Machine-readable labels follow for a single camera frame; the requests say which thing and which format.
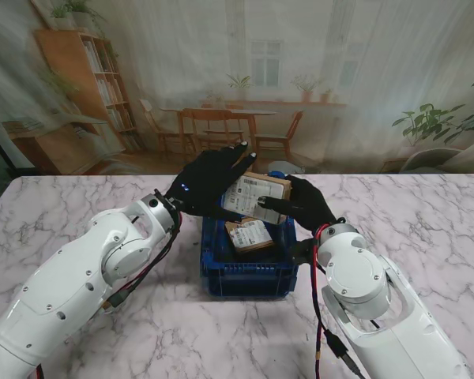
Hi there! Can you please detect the cardboard package with white label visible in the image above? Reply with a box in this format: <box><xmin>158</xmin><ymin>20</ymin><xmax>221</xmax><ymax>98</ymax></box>
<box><xmin>224</xmin><ymin>220</ymin><xmax>276</xmax><ymax>253</ymax></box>

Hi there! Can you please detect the blue plastic turnover box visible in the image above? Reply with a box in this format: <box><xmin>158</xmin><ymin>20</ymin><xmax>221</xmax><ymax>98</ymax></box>
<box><xmin>199</xmin><ymin>170</ymin><xmax>301</xmax><ymax>299</ymax></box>

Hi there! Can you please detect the printed room scene backdrop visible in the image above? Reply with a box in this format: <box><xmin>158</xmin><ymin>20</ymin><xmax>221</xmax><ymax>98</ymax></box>
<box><xmin>0</xmin><ymin>0</ymin><xmax>474</xmax><ymax>177</ymax></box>

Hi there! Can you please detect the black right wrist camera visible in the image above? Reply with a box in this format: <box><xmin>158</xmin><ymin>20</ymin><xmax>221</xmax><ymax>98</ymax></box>
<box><xmin>292</xmin><ymin>238</ymin><xmax>319</xmax><ymax>265</ymax></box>

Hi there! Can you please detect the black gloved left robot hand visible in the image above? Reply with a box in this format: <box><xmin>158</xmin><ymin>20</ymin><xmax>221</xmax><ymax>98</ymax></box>
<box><xmin>164</xmin><ymin>141</ymin><xmax>260</xmax><ymax>224</ymax></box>

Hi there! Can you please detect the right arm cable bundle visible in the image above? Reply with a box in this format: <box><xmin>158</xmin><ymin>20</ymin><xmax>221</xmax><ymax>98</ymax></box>
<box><xmin>307</xmin><ymin>224</ymin><xmax>364</xmax><ymax>379</ymax></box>

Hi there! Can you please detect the plain brown cardboard package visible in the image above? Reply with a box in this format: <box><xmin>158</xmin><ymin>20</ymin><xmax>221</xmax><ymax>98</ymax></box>
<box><xmin>220</xmin><ymin>170</ymin><xmax>293</xmax><ymax>226</ymax></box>

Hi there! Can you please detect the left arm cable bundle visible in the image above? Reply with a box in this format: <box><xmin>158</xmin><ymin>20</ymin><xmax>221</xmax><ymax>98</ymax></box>
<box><xmin>33</xmin><ymin>208</ymin><xmax>182</xmax><ymax>379</ymax></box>

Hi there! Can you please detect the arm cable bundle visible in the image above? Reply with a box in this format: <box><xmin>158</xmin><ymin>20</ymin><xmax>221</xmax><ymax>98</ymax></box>
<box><xmin>307</xmin><ymin>224</ymin><xmax>364</xmax><ymax>379</ymax></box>
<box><xmin>33</xmin><ymin>208</ymin><xmax>182</xmax><ymax>379</ymax></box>

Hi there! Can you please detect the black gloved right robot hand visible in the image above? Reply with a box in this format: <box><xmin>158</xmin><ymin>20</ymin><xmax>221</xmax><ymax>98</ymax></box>
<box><xmin>258</xmin><ymin>174</ymin><xmax>339</xmax><ymax>234</ymax></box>

